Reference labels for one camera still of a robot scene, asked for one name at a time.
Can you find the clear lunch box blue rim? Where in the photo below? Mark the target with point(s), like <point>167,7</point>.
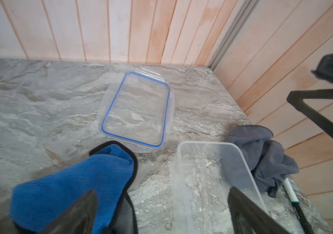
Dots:
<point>201,175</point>

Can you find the black white marker pen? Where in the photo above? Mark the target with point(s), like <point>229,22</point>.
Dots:
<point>306,226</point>

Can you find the grey cloth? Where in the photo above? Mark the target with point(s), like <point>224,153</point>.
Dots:
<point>266,158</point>

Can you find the blue cloth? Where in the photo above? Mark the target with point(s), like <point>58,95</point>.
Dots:
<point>109,171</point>

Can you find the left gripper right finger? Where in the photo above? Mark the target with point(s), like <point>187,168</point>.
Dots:
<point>248,218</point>

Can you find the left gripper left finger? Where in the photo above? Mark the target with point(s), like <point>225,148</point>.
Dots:
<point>77,218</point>

